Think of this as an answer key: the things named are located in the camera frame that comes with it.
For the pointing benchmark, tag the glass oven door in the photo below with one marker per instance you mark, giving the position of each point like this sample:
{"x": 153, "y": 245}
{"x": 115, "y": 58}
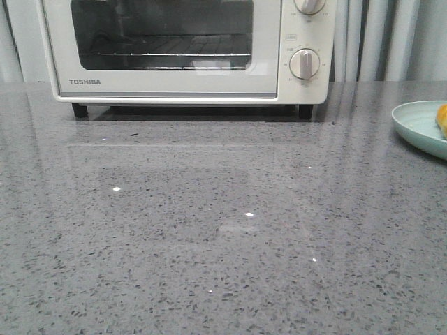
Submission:
{"x": 72, "y": 27}

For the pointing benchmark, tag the golden croissant bread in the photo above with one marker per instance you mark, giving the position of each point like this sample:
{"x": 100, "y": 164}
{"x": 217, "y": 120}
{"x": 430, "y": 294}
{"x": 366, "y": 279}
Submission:
{"x": 441, "y": 119}

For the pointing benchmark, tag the black right oven foot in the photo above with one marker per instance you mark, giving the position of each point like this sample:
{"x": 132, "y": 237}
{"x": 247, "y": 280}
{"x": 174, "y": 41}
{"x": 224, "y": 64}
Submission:
{"x": 305, "y": 111}

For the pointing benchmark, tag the black oven foot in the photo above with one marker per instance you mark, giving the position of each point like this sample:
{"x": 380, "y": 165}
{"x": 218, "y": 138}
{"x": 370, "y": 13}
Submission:
{"x": 80, "y": 111}
{"x": 305, "y": 111}

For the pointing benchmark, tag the white Toshiba toaster oven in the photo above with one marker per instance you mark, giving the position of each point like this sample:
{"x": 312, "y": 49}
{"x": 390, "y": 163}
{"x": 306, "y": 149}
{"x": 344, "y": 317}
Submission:
{"x": 297, "y": 31}

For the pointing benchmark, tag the lower beige oven knob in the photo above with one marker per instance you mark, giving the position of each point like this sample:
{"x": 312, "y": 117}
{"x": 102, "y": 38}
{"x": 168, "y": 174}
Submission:
{"x": 304, "y": 64}

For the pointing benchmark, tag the beige oven knob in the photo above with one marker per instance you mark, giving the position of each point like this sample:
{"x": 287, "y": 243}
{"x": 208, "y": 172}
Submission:
{"x": 309, "y": 7}
{"x": 304, "y": 64}

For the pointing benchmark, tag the black left oven foot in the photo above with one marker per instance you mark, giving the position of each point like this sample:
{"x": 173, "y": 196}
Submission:
{"x": 80, "y": 111}

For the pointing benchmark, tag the upper beige oven knob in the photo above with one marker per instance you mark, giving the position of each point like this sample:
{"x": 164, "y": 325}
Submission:
{"x": 309, "y": 7}

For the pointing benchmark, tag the light green plate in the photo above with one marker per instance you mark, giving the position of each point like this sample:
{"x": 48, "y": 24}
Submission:
{"x": 416, "y": 123}

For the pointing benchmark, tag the metal wire oven rack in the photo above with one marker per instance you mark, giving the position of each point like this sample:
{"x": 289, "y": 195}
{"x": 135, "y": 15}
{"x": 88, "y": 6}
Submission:
{"x": 226, "y": 45}

